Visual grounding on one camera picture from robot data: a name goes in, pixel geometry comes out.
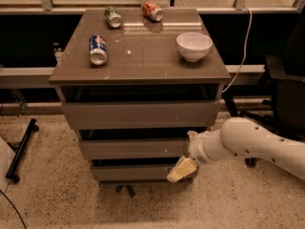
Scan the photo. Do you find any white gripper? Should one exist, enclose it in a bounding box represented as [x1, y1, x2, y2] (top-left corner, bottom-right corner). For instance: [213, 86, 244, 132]
[167, 131, 223, 182]

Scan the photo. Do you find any grey drawer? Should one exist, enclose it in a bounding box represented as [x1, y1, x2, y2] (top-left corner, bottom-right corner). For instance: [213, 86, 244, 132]
[91, 164, 174, 182]
[79, 138, 189, 159]
[61, 101, 219, 130]

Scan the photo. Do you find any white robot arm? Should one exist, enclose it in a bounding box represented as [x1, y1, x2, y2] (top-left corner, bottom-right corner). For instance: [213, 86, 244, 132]
[167, 117, 305, 182]

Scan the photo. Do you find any grey top drawer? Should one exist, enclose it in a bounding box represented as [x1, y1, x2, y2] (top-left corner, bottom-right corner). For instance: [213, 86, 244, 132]
[61, 101, 219, 130]

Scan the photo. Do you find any grey bottom drawer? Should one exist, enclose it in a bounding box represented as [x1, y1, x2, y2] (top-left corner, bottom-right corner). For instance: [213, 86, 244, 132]
[91, 164, 174, 182]

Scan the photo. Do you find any grey drawer cabinet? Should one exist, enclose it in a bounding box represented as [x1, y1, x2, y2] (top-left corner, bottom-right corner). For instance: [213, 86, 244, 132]
[48, 7, 232, 186]

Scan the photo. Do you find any blue tape cross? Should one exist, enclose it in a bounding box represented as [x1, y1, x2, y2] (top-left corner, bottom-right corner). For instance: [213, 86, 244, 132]
[114, 184, 137, 199]

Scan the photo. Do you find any white bowl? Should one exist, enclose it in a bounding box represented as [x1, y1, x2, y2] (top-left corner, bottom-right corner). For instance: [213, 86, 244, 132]
[176, 32, 214, 62]

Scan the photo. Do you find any black office chair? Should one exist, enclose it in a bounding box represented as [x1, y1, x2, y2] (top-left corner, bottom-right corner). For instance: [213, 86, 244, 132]
[222, 3, 305, 169]

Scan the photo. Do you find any blue pepsi can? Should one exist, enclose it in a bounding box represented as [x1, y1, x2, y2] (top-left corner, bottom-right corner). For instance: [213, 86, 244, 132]
[89, 35, 108, 65]

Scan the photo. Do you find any red orange soda can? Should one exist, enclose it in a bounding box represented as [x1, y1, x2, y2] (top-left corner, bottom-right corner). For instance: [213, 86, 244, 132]
[142, 1, 164, 22]

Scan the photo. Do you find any green soda can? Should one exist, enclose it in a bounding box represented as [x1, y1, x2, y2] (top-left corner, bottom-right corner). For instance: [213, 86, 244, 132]
[104, 7, 122, 29]

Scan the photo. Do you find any black wheeled stand leg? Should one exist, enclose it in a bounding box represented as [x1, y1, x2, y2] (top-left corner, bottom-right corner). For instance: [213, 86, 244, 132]
[6, 118, 39, 183]

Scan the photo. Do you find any white cable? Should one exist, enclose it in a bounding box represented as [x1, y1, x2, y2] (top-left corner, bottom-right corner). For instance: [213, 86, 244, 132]
[221, 7, 254, 94]

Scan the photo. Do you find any black floor cable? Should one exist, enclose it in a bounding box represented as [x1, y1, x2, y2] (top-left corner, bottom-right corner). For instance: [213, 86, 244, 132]
[0, 189, 29, 229]

